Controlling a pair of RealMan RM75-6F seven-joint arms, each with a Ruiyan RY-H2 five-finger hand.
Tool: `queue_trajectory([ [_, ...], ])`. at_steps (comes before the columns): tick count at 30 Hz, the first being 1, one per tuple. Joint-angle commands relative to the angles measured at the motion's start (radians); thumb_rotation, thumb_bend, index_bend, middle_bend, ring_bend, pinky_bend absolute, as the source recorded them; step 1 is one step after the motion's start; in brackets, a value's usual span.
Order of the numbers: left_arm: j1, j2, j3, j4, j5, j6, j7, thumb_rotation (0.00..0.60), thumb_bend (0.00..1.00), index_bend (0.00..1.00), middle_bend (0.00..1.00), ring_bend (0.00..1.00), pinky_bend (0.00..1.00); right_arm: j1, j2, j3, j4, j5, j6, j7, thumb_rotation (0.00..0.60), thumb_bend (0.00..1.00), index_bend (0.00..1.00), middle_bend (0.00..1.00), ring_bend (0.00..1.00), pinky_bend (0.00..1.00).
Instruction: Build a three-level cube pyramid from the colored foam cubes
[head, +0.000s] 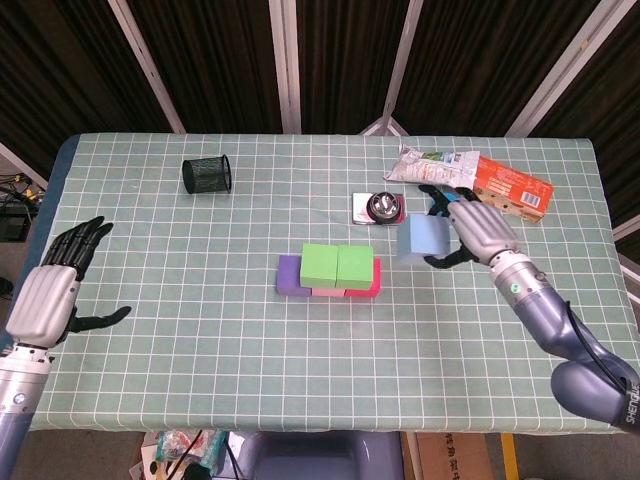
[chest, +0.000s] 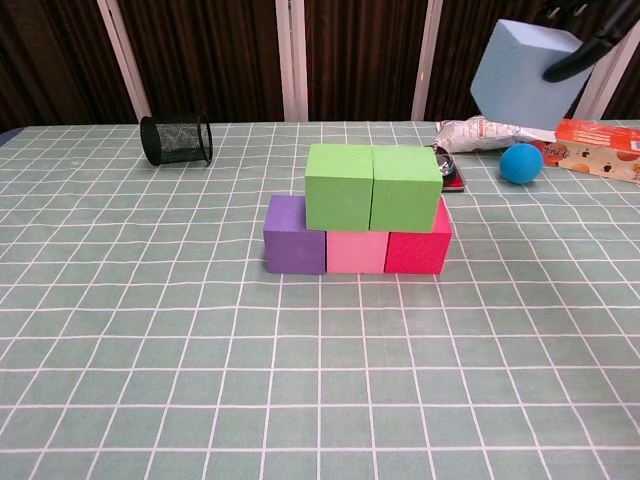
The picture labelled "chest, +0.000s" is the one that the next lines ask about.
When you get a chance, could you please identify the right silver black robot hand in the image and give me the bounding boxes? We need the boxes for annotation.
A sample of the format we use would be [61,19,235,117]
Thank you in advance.
[537,0,639,84]

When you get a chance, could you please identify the light blue foam cube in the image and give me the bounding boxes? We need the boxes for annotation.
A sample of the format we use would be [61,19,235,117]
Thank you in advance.
[469,18,596,132]

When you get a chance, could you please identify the green foam cube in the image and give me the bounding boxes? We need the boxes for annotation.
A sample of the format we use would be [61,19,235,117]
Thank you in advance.
[368,145,444,234]
[303,143,376,232]

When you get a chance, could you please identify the magenta foam cube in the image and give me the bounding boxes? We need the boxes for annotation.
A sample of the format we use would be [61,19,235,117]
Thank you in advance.
[383,197,454,275]

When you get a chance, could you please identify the purple foam cube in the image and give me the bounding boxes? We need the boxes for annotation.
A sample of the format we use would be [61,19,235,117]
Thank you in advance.
[263,194,329,275]

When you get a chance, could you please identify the orange cardboard box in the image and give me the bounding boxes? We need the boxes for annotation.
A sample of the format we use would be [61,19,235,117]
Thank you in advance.
[529,117,640,187]

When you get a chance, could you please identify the blue ball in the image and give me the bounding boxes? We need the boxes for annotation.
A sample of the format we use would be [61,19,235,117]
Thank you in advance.
[499,143,545,185]

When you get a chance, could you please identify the white snack bag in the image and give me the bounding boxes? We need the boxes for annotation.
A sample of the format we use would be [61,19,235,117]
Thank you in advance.
[433,114,557,154]

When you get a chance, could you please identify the silver call bell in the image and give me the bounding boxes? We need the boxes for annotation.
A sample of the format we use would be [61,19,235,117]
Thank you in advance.
[430,141,456,182]

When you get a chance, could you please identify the red flat case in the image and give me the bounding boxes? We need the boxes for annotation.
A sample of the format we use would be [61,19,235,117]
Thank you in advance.
[439,167,466,194]

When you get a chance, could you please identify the light pink foam cube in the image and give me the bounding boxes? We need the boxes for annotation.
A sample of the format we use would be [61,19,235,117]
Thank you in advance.
[325,229,390,275]

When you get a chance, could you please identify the black mesh pen holder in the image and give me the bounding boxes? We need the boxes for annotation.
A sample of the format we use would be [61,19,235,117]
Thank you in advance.
[139,110,215,167]

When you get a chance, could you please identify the green checked tablecloth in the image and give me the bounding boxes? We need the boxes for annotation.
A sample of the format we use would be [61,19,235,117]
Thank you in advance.
[0,119,640,480]

